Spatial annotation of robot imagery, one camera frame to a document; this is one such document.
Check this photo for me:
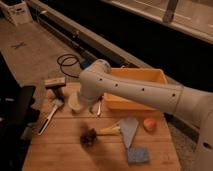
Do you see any white paper cup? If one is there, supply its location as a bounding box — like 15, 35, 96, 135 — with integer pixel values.
68, 92, 82, 113

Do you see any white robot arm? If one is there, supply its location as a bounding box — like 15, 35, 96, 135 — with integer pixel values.
79, 59, 213, 171

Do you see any blue power device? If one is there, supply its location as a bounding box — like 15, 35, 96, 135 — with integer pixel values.
80, 59, 91, 69

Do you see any yellow banana toy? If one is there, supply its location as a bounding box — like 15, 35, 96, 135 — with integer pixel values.
97, 126, 120, 136

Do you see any grey blue cloth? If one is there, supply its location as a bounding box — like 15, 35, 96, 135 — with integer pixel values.
118, 117, 139, 148

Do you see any yellow plastic bin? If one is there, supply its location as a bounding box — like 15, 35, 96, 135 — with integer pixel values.
104, 68, 167, 111

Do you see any wooden block brush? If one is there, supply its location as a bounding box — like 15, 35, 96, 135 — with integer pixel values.
44, 77, 66, 100

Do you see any dark grape bunch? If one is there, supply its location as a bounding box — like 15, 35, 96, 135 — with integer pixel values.
80, 124, 97, 147

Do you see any orange peach toy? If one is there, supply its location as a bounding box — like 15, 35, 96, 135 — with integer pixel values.
143, 118, 157, 132

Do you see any blue sponge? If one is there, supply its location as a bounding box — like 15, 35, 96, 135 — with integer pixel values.
127, 147, 149, 164

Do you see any black chair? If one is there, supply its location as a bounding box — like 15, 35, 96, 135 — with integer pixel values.
0, 52, 40, 171

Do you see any white cardboard box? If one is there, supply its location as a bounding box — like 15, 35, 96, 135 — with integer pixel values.
0, 0, 32, 26

